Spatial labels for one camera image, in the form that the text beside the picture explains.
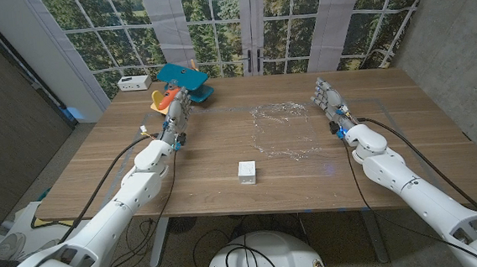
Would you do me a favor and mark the grey table leg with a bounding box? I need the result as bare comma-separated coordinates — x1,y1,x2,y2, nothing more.
360,207,391,265

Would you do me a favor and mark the white table leg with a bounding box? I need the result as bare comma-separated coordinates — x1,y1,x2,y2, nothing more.
146,217,173,267

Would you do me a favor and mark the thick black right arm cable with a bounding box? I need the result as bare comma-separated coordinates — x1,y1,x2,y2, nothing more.
355,109,477,222

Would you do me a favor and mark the grey sneaker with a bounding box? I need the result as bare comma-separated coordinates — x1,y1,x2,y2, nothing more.
16,238,63,263
0,231,29,261

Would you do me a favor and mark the black ribbed round object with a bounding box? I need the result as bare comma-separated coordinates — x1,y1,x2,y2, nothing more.
166,215,199,235

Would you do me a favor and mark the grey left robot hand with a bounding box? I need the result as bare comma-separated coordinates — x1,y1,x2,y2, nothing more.
154,87,197,148

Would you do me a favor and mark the small white cube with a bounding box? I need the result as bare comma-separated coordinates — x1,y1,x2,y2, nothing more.
236,160,258,186

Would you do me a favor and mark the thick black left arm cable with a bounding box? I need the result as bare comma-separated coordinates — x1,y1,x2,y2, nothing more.
50,133,167,244

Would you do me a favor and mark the printed window forest backdrop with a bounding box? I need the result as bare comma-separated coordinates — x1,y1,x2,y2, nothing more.
39,0,440,105

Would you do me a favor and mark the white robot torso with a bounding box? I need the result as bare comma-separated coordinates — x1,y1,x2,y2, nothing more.
202,227,328,267

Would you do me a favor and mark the white power box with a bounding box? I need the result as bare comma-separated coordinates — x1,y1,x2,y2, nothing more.
116,74,153,93

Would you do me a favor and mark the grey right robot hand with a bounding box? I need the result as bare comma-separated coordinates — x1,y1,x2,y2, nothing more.
309,74,359,137

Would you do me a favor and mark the clear plastic wrap sheet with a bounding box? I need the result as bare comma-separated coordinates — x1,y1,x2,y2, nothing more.
248,98,325,165

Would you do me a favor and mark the teal and orange toy plane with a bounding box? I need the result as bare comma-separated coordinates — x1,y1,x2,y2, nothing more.
147,60,217,117

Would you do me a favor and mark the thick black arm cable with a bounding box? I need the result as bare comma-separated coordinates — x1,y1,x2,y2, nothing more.
50,133,167,244
355,109,477,222

